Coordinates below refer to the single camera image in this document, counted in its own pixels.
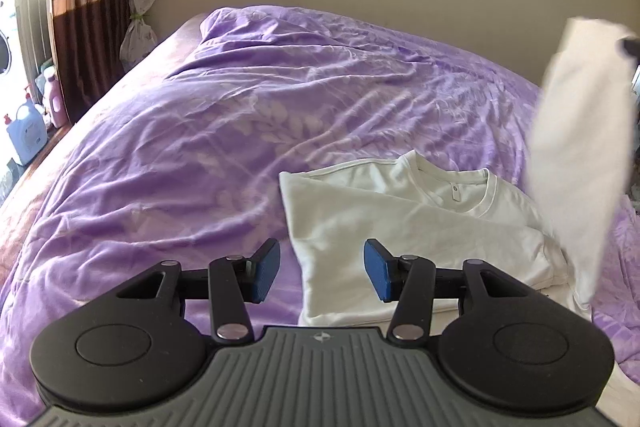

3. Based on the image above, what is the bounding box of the purple floral bed blanket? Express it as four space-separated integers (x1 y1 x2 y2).
1 6 639 426

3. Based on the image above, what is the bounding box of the white Nevada sweatshirt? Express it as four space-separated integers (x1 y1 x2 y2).
280 17 636 326

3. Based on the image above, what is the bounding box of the blue detergent bottle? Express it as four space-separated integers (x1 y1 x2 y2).
4 96 48 167

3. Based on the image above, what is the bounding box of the pink detergent bottle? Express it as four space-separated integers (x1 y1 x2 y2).
43 74 68 129

